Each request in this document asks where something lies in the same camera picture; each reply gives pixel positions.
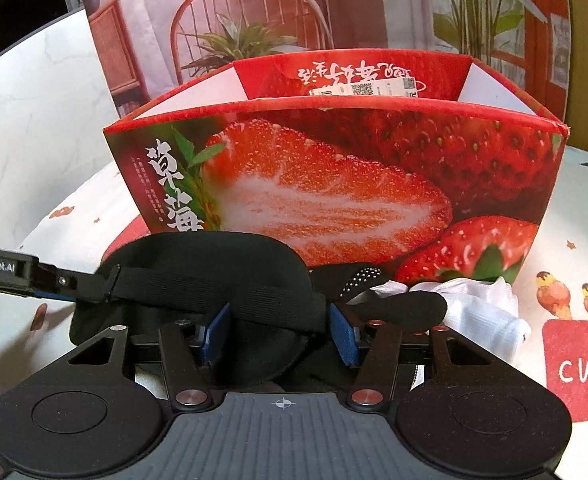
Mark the white shipping label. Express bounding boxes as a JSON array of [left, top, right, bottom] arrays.
[[308, 76, 427, 99]]

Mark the wall poster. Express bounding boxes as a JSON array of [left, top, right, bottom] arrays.
[[76, 0, 572, 121]]

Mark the black eye mask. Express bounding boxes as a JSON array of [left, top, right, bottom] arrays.
[[69, 231, 327, 386]]

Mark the cartoon printed mat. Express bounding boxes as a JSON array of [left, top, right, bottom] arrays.
[[0, 145, 588, 480]]

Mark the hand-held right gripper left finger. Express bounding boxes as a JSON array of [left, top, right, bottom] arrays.
[[66, 302, 234, 411]]

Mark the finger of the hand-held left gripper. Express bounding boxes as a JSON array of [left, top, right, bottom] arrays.
[[34, 259, 122, 306]]

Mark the white sock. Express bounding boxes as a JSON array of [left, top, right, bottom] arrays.
[[374, 277, 532, 363]]

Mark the black dotted sock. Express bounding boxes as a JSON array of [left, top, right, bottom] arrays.
[[314, 262, 450, 336]]

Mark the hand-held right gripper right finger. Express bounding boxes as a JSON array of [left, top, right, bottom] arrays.
[[328, 302, 495, 411]]

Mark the red strawberry print box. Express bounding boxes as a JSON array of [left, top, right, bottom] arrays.
[[103, 47, 571, 286]]

